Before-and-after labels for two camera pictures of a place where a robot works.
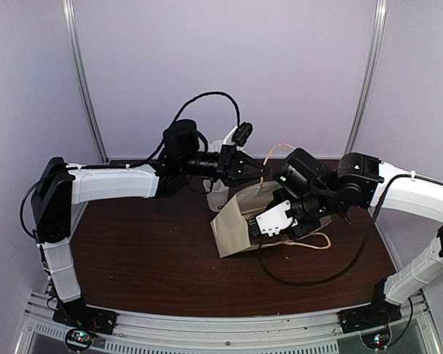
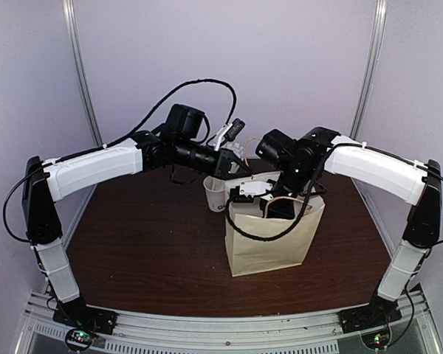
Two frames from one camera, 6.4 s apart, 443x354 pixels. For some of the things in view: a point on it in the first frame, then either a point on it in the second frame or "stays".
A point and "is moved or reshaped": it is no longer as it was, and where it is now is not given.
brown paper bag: [231, 228] is moved or reshaped
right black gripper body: [300, 232] -> [294, 184]
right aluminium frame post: [368, 84] stays
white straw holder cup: [218, 195] stays
